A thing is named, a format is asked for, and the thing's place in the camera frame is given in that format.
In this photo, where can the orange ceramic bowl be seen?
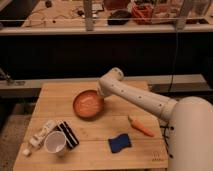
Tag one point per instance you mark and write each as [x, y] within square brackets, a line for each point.
[88, 104]

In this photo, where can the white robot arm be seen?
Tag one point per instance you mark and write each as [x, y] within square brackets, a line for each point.
[190, 122]

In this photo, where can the orange toy carrot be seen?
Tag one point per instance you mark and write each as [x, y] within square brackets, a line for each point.
[136, 124]

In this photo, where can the blue sponge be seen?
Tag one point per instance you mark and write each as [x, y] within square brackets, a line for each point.
[119, 143]

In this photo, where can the black object on shelf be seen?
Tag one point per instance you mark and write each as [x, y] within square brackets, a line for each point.
[119, 17]

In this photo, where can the white paper cup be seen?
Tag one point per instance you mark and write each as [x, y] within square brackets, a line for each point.
[55, 143]

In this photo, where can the orange tool on shelf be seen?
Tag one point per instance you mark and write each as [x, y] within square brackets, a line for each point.
[142, 14]

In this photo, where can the white tube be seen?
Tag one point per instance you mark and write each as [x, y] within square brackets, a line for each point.
[36, 141]

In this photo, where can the grey metal post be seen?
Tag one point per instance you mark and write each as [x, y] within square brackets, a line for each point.
[184, 11]
[88, 14]

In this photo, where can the grey metal post right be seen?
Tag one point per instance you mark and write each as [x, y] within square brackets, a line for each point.
[184, 11]

